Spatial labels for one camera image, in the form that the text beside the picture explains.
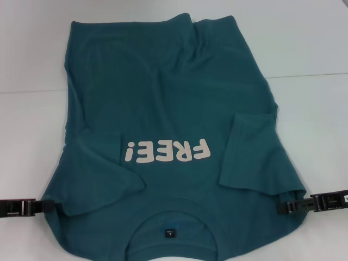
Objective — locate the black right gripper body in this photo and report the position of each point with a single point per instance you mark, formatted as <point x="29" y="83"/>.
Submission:
<point x="333" y="202"/>

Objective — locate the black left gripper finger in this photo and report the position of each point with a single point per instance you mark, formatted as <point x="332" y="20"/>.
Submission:
<point x="27" y="208"/>

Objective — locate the teal t-shirt with FREE print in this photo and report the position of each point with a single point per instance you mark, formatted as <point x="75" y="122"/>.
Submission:
<point x="168" y="95"/>

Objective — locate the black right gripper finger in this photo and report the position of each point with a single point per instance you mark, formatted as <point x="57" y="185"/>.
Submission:
<point x="296" y="208"/>

